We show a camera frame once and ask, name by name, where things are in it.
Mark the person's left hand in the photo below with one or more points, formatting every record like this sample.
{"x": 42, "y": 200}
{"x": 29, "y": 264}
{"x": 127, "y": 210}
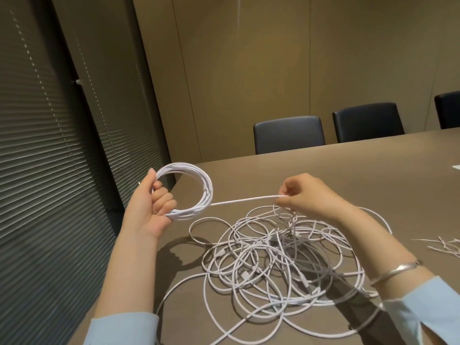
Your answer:
{"x": 151, "y": 211}

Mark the person's right hand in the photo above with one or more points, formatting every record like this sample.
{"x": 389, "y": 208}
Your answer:
{"x": 309, "y": 197}

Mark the person's right forearm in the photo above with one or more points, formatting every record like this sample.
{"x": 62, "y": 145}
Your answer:
{"x": 381, "y": 247}

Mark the person's left forearm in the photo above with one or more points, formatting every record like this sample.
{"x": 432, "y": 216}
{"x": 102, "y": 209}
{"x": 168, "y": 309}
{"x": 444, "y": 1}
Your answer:
{"x": 125, "y": 276}

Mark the dark meeting chair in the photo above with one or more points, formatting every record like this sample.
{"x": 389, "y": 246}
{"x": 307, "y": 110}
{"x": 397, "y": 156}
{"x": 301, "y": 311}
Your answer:
{"x": 368, "y": 122}
{"x": 448, "y": 110}
{"x": 289, "y": 134}

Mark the brown table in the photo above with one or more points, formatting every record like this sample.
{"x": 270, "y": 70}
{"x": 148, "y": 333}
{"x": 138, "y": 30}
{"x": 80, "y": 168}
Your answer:
{"x": 395, "y": 176}

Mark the glass partition with grey blinds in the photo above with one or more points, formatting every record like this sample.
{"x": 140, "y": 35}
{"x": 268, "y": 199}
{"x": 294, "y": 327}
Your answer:
{"x": 54, "y": 140}

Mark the bunch of white twist ties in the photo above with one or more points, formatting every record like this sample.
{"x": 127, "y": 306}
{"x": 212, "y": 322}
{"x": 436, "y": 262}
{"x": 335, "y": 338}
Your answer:
{"x": 440, "y": 246}

